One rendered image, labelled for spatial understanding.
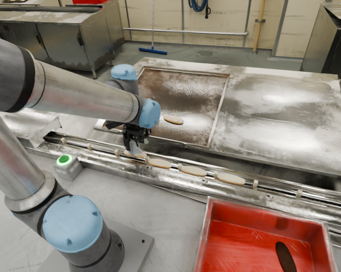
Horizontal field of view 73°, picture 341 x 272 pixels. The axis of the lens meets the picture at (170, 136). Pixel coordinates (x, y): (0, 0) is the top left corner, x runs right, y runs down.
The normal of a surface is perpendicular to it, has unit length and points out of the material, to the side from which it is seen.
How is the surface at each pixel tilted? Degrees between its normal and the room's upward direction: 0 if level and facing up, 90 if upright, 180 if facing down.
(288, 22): 90
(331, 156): 10
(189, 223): 0
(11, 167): 91
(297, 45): 90
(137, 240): 3
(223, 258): 0
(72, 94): 87
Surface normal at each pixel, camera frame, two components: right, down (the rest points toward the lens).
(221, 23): -0.33, 0.62
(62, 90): 0.87, 0.24
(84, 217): 0.04, -0.69
